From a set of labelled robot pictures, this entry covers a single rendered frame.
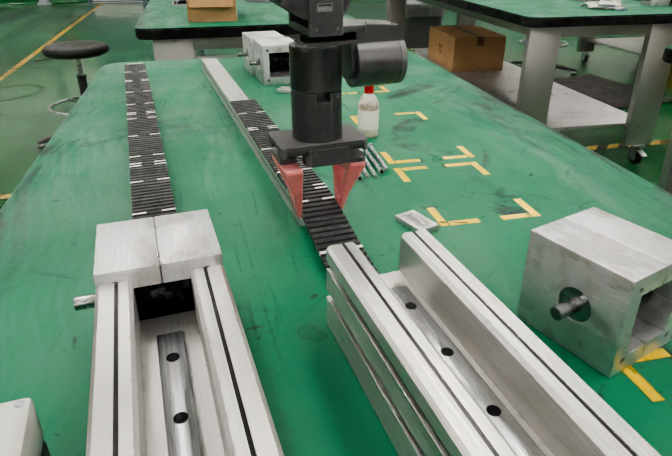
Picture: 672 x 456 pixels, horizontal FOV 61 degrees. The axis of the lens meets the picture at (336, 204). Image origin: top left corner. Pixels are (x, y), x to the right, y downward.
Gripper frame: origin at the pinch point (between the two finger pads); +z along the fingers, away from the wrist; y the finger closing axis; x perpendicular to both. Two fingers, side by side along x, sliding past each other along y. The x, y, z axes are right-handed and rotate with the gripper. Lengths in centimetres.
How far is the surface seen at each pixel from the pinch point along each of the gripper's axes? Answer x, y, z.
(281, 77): 75, 14, 2
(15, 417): -28.2, -28.9, -3.0
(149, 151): 26.4, -18.6, -0.4
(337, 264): -21.2, -5.0, -5.1
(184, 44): 187, 1, 11
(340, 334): -22.2, -5.1, 1.5
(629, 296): -32.8, 14.7, -4.8
